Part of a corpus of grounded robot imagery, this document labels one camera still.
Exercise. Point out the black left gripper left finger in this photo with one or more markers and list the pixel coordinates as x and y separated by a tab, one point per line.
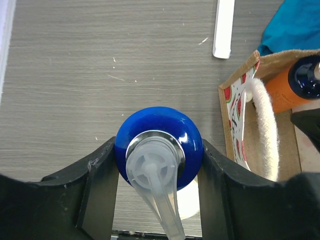
74	203

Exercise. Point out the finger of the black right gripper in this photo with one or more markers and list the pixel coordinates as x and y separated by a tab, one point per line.
308	121

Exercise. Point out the blue pump bottle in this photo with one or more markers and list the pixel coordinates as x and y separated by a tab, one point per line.
158	151

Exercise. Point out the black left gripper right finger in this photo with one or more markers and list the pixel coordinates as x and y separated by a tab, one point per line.
237	204

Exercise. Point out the teal t-shirt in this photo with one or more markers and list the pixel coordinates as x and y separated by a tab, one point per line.
295	26

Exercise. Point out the dark pump bottle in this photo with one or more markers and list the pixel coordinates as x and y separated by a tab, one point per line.
297	85

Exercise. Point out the burlap canvas tote bag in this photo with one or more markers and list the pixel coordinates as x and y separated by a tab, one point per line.
241	125

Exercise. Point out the green bottle white cap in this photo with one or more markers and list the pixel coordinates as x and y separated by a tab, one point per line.
188	200

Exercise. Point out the metal clothes rack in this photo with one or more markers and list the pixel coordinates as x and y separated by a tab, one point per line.
223	29

